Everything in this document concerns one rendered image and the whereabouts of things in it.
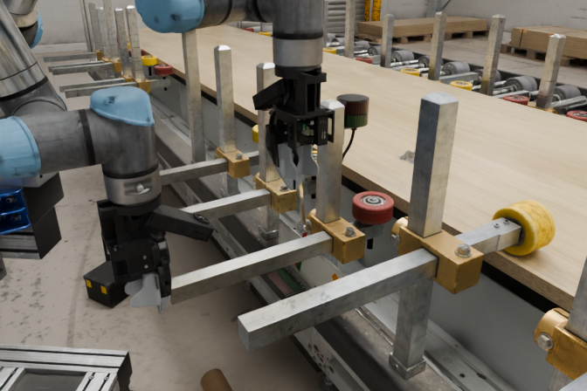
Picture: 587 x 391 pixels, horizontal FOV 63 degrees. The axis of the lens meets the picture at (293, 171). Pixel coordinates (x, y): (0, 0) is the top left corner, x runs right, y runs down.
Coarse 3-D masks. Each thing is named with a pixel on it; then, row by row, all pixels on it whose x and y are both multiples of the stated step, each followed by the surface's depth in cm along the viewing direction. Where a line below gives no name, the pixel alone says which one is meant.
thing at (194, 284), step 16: (352, 224) 95; (368, 224) 95; (304, 240) 89; (320, 240) 89; (256, 256) 85; (272, 256) 85; (288, 256) 86; (304, 256) 88; (192, 272) 80; (208, 272) 80; (224, 272) 80; (240, 272) 82; (256, 272) 84; (176, 288) 77; (192, 288) 78; (208, 288) 80
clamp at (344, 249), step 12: (312, 216) 96; (312, 228) 97; (324, 228) 92; (336, 228) 92; (336, 240) 89; (348, 240) 88; (360, 240) 89; (336, 252) 90; (348, 252) 89; (360, 252) 90
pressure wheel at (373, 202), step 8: (368, 192) 97; (376, 192) 97; (360, 200) 94; (368, 200) 94; (376, 200) 94; (384, 200) 95; (392, 200) 94; (352, 208) 95; (360, 208) 92; (368, 208) 91; (376, 208) 91; (384, 208) 91; (392, 208) 93; (360, 216) 93; (368, 216) 92; (376, 216) 91; (384, 216) 92; (368, 240) 98; (368, 248) 98
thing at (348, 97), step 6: (342, 96) 89; (348, 96) 89; (354, 96) 89; (360, 96) 89; (366, 96) 89; (348, 114) 87; (354, 114) 87; (360, 114) 87; (354, 132) 91; (348, 150) 92; (342, 156) 92
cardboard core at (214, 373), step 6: (210, 372) 161; (216, 372) 161; (222, 372) 164; (204, 378) 160; (210, 378) 158; (216, 378) 158; (222, 378) 159; (204, 384) 158; (210, 384) 157; (216, 384) 156; (222, 384) 156; (228, 384) 158; (204, 390) 158; (210, 390) 155; (216, 390) 154; (222, 390) 154; (228, 390) 154
